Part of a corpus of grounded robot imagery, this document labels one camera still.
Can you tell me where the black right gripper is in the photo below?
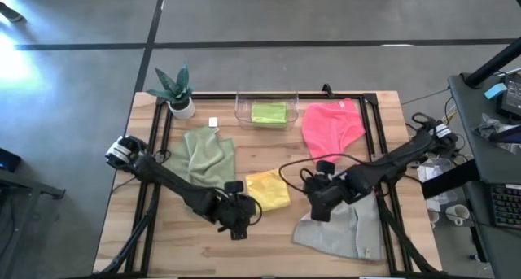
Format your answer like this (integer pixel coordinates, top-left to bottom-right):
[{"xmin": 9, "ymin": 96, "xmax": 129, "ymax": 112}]
[{"xmin": 304, "ymin": 173, "xmax": 357, "ymax": 223}]

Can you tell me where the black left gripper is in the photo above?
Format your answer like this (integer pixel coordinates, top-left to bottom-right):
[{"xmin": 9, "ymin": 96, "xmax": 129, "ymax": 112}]
[{"xmin": 211, "ymin": 191, "xmax": 261, "ymax": 241}]

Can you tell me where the grey waffle microfiber towel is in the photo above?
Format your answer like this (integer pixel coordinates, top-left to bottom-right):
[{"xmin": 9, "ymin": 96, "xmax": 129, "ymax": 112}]
[{"xmin": 291, "ymin": 191, "xmax": 387, "ymax": 260}]

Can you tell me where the yellow microfiber towel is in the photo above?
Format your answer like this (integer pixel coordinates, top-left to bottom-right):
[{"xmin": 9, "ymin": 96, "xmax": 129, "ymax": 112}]
[{"xmin": 245, "ymin": 168, "xmax": 292, "ymax": 212}]

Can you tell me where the sage green teal-edged towel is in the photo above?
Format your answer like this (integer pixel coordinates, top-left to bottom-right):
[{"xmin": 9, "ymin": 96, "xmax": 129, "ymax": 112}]
[{"xmin": 162, "ymin": 126, "xmax": 237, "ymax": 215}]

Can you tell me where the pink microfiber towel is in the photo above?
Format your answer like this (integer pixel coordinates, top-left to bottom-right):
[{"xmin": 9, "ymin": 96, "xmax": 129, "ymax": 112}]
[{"xmin": 301, "ymin": 98, "xmax": 366, "ymax": 163}]

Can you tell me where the lime green microfiber towel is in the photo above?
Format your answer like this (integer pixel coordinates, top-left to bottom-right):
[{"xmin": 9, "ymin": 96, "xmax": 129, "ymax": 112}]
[{"xmin": 251, "ymin": 102, "xmax": 289, "ymax": 129}]

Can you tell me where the white crumpled plastic bag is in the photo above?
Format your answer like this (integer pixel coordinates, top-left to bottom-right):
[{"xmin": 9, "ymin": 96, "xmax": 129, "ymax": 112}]
[{"xmin": 417, "ymin": 156, "xmax": 459, "ymax": 211}]

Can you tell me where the clear plastic bin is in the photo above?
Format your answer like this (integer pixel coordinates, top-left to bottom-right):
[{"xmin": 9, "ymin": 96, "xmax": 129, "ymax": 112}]
[{"xmin": 234, "ymin": 90, "xmax": 300, "ymax": 132}]

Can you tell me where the white plant pot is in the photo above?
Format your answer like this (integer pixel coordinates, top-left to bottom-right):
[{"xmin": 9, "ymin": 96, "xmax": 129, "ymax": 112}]
[{"xmin": 167, "ymin": 96, "xmax": 196, "ymax": 120}]

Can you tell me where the large white mug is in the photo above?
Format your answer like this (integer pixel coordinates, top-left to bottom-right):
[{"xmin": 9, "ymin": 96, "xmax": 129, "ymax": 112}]
[{"xmin": 445, "ymin": 203, "xmax": 471, "ymax": 227}]

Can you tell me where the green snake plant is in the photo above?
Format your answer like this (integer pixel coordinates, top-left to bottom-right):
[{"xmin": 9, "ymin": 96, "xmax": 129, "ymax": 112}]
[{"xmin": 146, "ymin": 63, "xmax": 195, "ymax": 105}]

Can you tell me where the grey office desk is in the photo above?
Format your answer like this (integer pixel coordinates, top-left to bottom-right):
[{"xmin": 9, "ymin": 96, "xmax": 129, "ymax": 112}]
[{"xmin": 447, "ymin": 72, "xmax": 521, "ymax": 279}]

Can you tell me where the black keyboard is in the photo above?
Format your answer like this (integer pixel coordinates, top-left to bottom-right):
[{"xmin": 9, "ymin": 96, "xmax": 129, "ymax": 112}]
[{"xmin": 490, "ymin": 184, "xmax": 521, "ymax": 230}]

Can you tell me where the grey crumpled bag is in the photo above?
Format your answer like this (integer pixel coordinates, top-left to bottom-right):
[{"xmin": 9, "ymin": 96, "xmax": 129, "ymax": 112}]
[{"xmin": 471, "ymin": 112, "xmax": 521, "ymax": 154}]

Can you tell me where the blue sticky note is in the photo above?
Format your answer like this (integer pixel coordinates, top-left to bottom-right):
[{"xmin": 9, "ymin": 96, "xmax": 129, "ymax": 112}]
[{"xmin": 483, "ymin": 82, "xmax": 508, "ymax": 100}]

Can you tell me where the dark side stand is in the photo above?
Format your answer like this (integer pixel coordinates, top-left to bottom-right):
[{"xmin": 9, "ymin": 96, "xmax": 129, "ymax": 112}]
[{"xmin": 0, "ymin": 147, "xmax": 66, "ymax": 279}]

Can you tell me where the black desk device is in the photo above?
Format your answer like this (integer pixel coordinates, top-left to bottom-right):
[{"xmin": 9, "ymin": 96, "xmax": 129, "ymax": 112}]
[{"xmin": 496, "ymin": 73, "xmax": 521, "ymax": 120}]

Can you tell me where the black slanted pole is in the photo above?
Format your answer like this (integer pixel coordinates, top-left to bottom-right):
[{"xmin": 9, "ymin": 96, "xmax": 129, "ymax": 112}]
[{"xmin": 463, "ymin": 37, "xmax": 521, "ymax": 89}]

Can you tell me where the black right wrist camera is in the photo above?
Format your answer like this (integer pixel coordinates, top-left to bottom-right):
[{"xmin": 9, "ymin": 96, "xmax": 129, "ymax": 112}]
[{"xmin": 316, "ymin": 159, "xmax": 336, "ymax": 177}]

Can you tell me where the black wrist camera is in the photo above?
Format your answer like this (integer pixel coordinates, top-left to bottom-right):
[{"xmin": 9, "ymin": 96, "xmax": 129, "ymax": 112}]
[
  {"xmin": 225, "ymin": 180, "xmax": 245, "ymax": 195},
  {"xmin": 316, "ymin": 159, "xmax": 336, "ymax": 177}
]

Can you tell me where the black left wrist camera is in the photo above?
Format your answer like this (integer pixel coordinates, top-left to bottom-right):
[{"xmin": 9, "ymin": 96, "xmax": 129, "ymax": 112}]
[{"xmin": 225, "ymin": 180, "xmax": 245, "ymax": 195}]

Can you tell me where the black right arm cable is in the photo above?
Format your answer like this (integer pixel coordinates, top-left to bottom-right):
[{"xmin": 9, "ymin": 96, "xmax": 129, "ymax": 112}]
[{"xmin": 278, "ymin": 152, "xmax": 375, "ymax": 194}]

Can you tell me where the black wide strap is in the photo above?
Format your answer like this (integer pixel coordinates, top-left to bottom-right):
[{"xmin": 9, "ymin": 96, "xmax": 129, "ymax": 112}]
[{"xmin": 421, "ymin": 159, "xmax": 481, "ymax": 199}]

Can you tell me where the black aluminium table frame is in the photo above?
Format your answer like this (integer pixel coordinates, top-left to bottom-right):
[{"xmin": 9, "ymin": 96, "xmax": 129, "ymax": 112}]
[{"xmin": 99, "ymin": 92, "xmax": 443, "ymax": 277}]

